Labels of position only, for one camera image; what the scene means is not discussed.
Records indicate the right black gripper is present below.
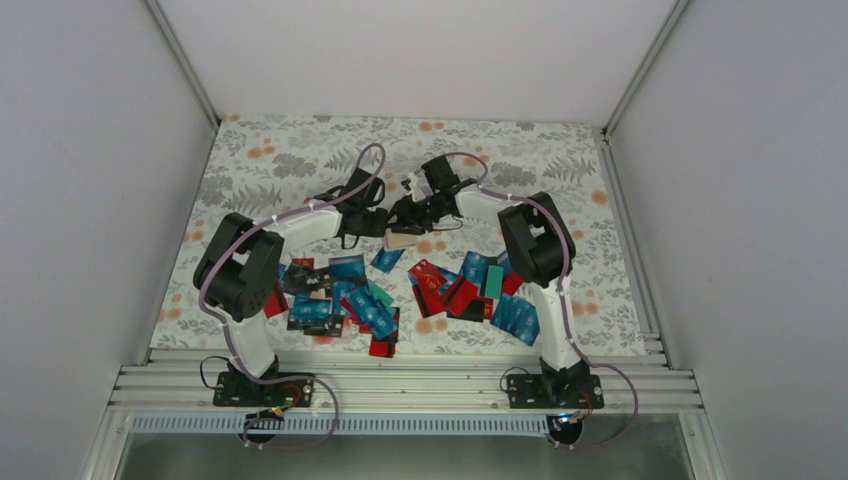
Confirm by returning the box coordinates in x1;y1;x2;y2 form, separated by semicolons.
386;192;444;236

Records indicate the beige leather card holder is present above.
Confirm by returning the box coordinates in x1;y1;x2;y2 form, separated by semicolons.
383;230;418;251

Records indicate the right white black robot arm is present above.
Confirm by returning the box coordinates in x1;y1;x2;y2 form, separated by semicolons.
388;155;589;407

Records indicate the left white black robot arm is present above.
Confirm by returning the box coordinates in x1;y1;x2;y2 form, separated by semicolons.
193;168;382;405

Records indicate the blue card upper centre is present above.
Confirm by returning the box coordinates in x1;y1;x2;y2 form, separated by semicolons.
370;248;405;274

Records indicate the red card with chip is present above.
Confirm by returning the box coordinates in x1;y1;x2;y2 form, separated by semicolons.
408;259;449;299

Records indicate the blue card upper right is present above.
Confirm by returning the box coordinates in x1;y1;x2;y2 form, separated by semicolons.
460;251;490;287

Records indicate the black VIP card left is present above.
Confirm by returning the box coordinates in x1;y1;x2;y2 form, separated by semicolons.
282;264;336;295

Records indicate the green card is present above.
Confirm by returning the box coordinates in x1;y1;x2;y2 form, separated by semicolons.
480;265;504;300

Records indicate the blue card left lower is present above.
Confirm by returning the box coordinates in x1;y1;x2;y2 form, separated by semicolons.
290;297;332;323

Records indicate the red card bottom centre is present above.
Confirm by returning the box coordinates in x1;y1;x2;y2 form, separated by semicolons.
368;335;398;358

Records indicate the blue card stack right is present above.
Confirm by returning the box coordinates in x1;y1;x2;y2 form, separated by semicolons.
491;294;540;346

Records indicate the floral patterned table mat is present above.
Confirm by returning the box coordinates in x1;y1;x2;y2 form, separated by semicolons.
150;114;649;360

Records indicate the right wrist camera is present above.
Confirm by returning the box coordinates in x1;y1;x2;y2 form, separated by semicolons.
401;172;426;202

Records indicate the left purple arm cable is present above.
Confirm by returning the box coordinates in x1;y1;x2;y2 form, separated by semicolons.
198;142;388;452

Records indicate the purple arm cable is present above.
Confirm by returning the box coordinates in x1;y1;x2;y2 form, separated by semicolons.
410;152;641;452
198;142;388;452

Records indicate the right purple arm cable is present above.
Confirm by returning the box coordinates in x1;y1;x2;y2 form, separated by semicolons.
410;152;641;452

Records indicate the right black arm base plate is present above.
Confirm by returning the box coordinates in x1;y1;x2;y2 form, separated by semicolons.
504;373;605;410

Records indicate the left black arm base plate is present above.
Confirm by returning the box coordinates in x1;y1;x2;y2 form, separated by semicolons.
212;371;315;408

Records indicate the aluminium rail frame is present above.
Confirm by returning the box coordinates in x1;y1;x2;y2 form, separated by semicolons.
108;349;704;414

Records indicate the grey slotted cable duct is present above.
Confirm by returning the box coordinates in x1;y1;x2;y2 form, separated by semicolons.
128;412;549;437

